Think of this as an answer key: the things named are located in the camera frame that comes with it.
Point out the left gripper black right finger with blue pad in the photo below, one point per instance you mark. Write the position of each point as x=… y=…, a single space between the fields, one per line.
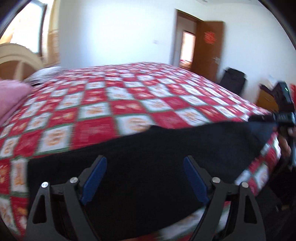
x=231 y=211

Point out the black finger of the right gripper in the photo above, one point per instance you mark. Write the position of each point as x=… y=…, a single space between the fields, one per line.
x=263 y=118

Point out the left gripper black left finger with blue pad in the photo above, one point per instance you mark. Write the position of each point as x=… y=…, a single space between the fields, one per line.
x=77 y=191

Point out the black pants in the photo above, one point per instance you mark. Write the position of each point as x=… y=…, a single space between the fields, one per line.
x=145 y=187

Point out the person's right hand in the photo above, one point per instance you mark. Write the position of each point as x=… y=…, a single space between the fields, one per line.
x=285 y=149

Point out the wooden bedside cabinet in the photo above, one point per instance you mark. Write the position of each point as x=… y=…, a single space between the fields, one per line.
x=266 y=101

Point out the black suitcase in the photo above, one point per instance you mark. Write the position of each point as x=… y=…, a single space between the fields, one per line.
x=233 y=80

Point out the brown wooden door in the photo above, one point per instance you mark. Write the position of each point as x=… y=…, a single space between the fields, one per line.
x=203 y=63

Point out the red double happiness decal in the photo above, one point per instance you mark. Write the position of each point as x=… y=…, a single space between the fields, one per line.
x=209 y=37

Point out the red patchwork bear bedspread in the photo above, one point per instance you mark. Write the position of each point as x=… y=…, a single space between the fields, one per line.
x=87 y=106

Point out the pink folded quilt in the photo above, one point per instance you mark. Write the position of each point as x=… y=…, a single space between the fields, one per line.
x=13 y=94

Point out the striped grey pillow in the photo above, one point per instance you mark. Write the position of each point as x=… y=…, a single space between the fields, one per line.
x=44 y=75

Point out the beige lace curtain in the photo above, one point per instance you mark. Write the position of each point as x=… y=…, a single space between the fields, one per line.
x=50 y=34

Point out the wooden cream headboard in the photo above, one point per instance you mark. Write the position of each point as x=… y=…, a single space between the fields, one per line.
x=18 y=62

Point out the window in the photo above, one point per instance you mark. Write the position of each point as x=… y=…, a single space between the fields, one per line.
x=26 y=27

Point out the silver door handle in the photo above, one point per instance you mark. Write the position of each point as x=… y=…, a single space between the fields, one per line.
x=217 y=60

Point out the brown door frame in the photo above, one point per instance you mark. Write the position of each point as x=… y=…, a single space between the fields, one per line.
x=185 y=32

